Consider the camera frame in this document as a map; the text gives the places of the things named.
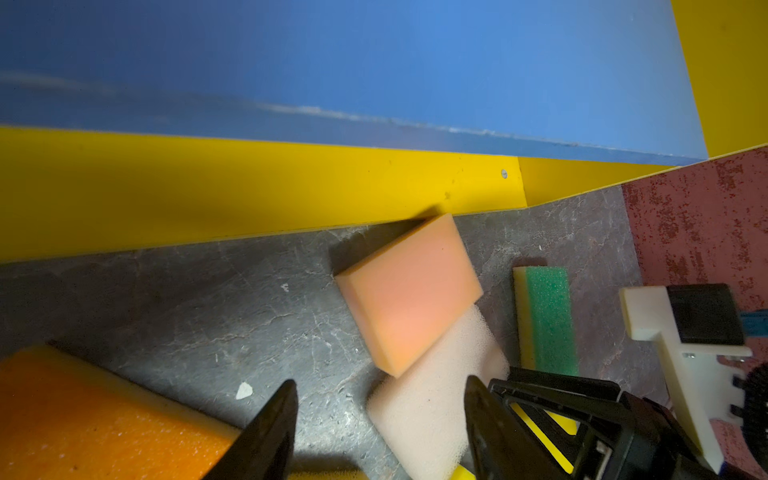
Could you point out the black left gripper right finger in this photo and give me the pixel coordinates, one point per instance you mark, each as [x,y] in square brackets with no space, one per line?
[621,436]

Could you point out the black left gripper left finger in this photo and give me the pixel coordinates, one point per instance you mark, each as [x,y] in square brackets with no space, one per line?
[264,449]

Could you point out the white sponge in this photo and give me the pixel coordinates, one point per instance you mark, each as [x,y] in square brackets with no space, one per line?
[420,415]

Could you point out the peach orange sponge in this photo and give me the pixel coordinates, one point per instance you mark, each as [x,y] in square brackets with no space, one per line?
[407,294]

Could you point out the yellow shelf with coloured boards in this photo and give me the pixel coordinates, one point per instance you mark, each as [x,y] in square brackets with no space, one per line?
[134,124]

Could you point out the bright yellow square sponge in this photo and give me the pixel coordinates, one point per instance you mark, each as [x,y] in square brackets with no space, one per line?
[557,434]

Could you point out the green yellow scouring sponge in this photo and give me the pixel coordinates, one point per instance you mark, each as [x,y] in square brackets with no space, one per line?
[544,320]

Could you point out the orange sponge lower left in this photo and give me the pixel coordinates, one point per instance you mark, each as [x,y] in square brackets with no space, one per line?
[63,418]

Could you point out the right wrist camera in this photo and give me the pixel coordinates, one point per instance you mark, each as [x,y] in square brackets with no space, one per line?
[693,327]

